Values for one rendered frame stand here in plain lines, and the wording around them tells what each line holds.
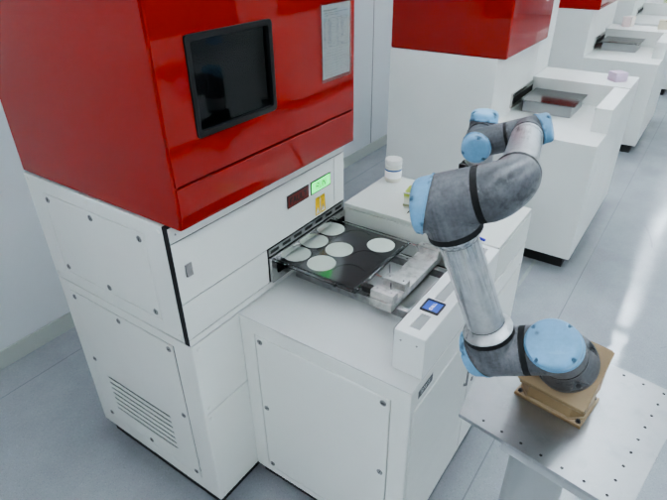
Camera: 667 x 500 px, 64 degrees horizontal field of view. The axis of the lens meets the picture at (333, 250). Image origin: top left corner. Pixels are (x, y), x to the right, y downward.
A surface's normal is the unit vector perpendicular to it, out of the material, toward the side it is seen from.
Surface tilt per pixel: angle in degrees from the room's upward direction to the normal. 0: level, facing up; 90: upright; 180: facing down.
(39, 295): 90
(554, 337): 41
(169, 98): 90
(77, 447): 0
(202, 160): 90
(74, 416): 0
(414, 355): 90
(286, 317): 0
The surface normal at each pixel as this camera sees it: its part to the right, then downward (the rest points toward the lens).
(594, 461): -0.01, -0.85
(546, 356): -0.37, -0.37
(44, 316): 0.82, 0.29
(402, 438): -0.57, 0.43
